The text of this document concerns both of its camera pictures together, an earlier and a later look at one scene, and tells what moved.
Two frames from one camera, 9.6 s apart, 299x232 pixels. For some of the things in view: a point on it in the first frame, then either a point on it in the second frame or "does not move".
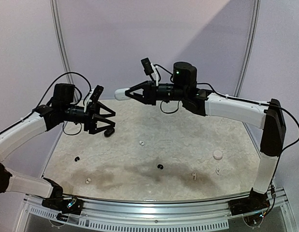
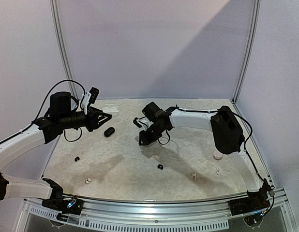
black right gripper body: [151, 92] → [147, 133]
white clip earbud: [87, 180] does not move
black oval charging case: [109, 132] does not move
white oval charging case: [119, 94] → [112, 109]
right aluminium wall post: [253, 36] does not move
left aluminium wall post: [54, 5] does not move
